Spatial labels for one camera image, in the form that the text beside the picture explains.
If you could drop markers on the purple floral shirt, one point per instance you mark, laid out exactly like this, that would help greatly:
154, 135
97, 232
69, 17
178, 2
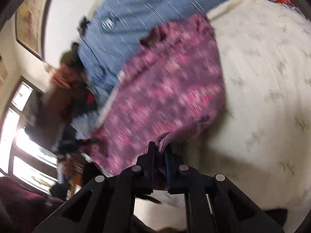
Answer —
165, 89

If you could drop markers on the olive green cloth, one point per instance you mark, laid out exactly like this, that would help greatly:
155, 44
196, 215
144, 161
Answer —
69, 55

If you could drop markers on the window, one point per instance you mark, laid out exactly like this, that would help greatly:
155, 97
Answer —
21, 145

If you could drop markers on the blue striped duvet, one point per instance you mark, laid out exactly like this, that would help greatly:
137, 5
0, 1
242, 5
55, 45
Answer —
145, 9

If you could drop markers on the cream patterned blanket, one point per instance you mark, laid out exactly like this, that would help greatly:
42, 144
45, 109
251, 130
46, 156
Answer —
262, 102

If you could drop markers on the light blue plaid sheet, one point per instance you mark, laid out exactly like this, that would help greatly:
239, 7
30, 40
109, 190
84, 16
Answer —
82, 123

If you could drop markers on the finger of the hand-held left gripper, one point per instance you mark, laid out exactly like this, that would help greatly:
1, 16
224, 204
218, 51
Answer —
87, 140

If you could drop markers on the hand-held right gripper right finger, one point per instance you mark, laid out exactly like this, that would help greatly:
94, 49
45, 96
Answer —
168, 167

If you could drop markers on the maroon cloth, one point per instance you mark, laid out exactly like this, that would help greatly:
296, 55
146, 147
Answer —
19, 203

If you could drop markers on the red and black garment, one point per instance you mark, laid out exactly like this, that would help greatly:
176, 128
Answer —
80, 104

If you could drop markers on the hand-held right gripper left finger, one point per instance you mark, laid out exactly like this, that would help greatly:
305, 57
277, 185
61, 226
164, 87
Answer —
149, 160

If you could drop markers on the orange cloth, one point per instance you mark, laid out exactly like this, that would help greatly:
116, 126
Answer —
65, 77

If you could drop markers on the framed wall picture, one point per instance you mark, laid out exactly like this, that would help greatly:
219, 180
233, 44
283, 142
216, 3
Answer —
29, 21

